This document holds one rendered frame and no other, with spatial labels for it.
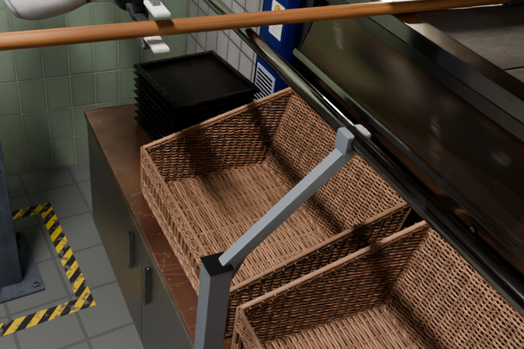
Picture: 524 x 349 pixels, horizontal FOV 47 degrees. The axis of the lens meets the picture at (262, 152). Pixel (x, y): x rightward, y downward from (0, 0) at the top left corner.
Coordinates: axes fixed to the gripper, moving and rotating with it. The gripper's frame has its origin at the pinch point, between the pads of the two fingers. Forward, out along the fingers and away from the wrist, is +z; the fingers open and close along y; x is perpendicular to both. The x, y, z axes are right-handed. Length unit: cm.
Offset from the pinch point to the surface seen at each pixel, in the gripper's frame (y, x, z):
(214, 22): -0.7, -11.0, 1.7
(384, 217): 37, -44, 28
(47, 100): 84, 5, -121
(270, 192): 60, -40, -13
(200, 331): 40, 5, 40
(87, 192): 119, -5, -100
